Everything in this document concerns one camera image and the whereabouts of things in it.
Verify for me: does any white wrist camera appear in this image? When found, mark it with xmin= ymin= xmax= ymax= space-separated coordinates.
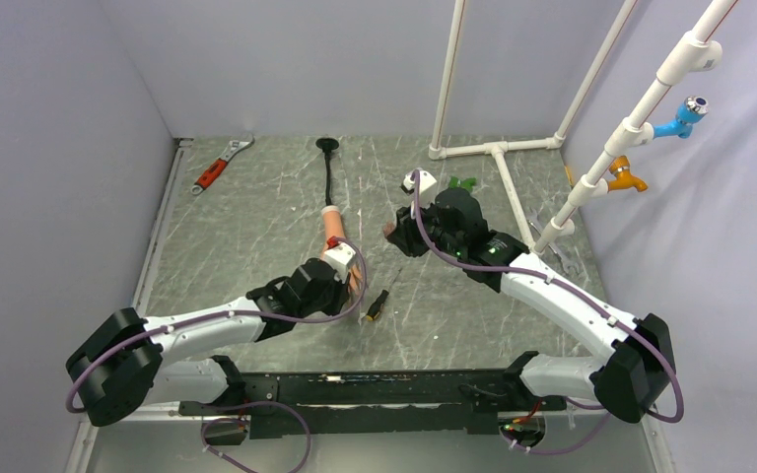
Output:
xmin=321 ymin=236 xmax=359 ymax=281
xmin=400 ymin=169 xmax=440 ymax=207

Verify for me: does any green valve pvc fitting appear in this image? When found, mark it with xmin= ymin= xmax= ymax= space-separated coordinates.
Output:
xmin=448 ymin=176 xmax=477 ymax=193

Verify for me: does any glitter nail polish bottle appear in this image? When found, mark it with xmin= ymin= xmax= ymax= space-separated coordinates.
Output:
xmin=382 ymin=222 xmax=396 ymax=240

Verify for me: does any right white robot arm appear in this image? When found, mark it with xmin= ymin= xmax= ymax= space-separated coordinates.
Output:
xmin=385 ymin=186 xmax=685 ymax=424

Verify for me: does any white pvc pipe frame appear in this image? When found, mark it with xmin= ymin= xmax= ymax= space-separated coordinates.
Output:
xmin=427 ymin=1 xmax=742 ymax=254

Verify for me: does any black hand stand stem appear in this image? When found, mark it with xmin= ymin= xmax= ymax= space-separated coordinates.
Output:
xmin=315 ymin=137 xmax=340 ymax=206

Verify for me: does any blue faucet valve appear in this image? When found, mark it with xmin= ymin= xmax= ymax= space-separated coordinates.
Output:
xmin=653 ymin=96 xmax=709 ymax=139

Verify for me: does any near black yellow screwdriver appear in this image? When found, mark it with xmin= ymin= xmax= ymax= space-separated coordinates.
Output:
xmin=364 ymin=268 xmax=402 ymax=321

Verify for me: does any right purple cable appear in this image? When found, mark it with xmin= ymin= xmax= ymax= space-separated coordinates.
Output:
xmin=411 ymin=170 xmax=685 ymax=457

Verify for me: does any mannequin practice hand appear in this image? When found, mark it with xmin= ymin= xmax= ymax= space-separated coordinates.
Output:
xmin=321 ymin=204 xmax=363 ymax=297

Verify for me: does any red adjustable wrench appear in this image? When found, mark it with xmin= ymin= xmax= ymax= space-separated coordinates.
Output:
xmin=190 ymin=135 xmax=255 ymax=196

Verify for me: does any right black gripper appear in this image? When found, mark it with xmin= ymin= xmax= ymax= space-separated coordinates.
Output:
xmin=388 ymin=195 xmax=464 ymax=257

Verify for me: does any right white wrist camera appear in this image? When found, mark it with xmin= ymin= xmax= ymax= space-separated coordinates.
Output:
xmin=400 ymin=169 xmax=440 ymax=207

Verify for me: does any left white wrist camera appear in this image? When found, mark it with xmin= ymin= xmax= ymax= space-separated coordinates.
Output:
xmin=321 ymin=236 xmax=359 ymax=281

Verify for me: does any orange faucet valve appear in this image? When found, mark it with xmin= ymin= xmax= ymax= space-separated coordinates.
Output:
xmin=607 ymin=155 xmax=649 ymax=192

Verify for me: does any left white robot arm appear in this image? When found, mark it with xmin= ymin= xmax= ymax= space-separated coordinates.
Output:
xmin=65 ymin=258 xmax=368 ymax=427

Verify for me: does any silver open-end wrench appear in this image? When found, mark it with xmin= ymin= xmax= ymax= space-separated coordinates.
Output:
xmin=526 ymin=208 xmax=580 ymax=275

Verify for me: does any black base frame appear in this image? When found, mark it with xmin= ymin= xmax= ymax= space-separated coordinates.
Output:
xmin=178 ymin=368 xmax=566 ymax=439

